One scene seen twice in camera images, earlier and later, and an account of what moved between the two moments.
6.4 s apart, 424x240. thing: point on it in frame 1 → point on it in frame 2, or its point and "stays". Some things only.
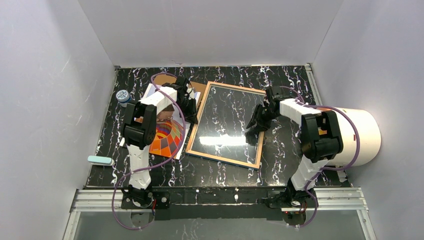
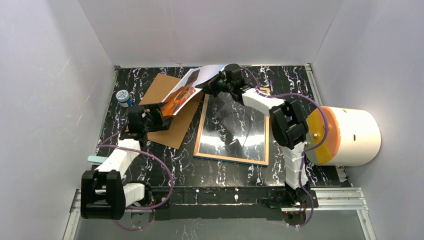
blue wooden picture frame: x=219 y=132 stays
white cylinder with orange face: x=370 y=137 stays
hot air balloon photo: x=169 y=130 → x=185 y=90
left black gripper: x=190 y=106 → x=157 y=117
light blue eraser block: x=100 y=160 stays
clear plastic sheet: x=221 y=130 stays
